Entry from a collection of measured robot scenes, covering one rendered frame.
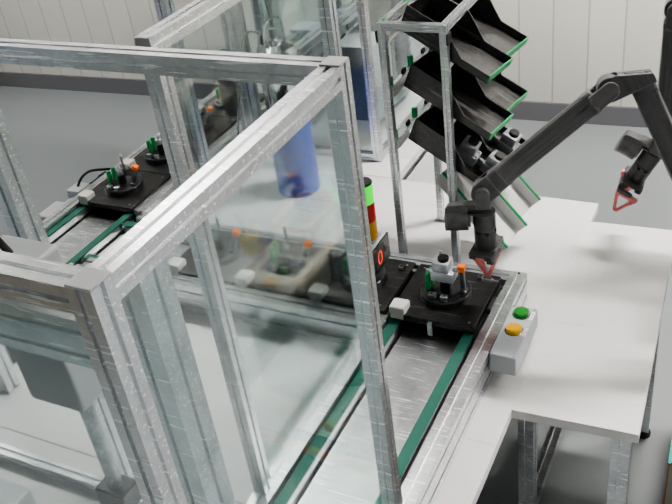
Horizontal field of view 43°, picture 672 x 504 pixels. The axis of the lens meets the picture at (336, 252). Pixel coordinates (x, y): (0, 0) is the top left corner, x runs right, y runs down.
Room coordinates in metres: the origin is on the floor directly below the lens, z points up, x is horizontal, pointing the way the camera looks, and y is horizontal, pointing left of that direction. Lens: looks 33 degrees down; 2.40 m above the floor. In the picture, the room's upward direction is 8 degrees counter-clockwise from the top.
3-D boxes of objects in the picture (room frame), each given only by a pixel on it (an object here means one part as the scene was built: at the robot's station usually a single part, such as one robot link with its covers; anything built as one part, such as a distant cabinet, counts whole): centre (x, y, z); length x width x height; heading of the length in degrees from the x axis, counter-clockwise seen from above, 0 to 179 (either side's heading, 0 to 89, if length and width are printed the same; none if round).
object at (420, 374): (1.64, -0.11, 0.91); 0.84 x 0.28 x 0.10; 150
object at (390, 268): (2.01, -0.06, 1.01); 0.24 x 0.24 x 0.13; 60
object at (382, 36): (2.26, -0.36, 1.26); 0.36 x 0.21 x 0.80; 150
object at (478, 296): (1.88, -0.28, 0.96); 0.24 x 0.24 x 0.02; 60
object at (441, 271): (1.89, -0.27, 1.06); 0.08 x 0.04 x 0.07; 60
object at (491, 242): (1.83, -0.39, 1.17); 0.10 x 0.07 x 0.07; 150
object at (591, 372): (1.94, -0.54, 0.84); 0.90 x 0.70 x 0.03; 152
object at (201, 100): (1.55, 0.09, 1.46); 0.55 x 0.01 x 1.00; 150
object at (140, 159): (3.01, 0.60, 1.01); 0.24 x 0.24 x 0.13; 60
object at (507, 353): (1.70, -0.42, 0.93); 0.21 x 0.07 x 0.06; 150
